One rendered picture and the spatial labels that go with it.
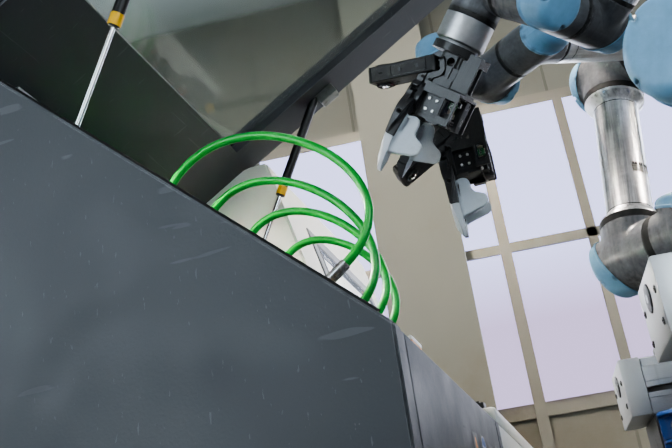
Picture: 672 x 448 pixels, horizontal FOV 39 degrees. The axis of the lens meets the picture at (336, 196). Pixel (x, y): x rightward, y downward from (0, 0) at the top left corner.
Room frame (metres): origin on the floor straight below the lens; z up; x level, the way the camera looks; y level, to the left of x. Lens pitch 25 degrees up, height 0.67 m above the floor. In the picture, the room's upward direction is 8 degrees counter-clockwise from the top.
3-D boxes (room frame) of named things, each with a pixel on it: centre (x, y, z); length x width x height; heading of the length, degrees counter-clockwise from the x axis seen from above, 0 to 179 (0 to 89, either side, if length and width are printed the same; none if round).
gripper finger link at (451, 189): (1.37, -0.19, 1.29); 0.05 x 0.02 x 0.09; 165
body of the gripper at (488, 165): (1.38, -0.22, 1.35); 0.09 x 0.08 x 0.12; 75
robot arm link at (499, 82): (1.43, -0.30, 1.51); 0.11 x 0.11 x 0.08; 37
